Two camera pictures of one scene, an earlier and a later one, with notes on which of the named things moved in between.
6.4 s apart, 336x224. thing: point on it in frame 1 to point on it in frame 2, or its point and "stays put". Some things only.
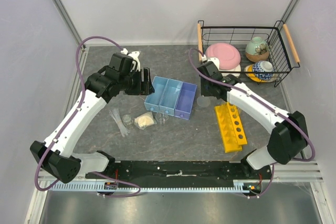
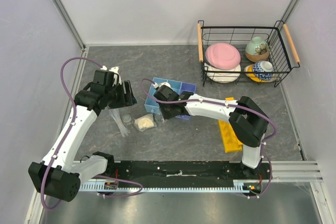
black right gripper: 203,92 to 165,115
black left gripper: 146,87 to 130,99
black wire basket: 258,54 stays put
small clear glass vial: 127,120 stays put
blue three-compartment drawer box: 171,97 stays put
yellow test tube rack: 231,127 stays put
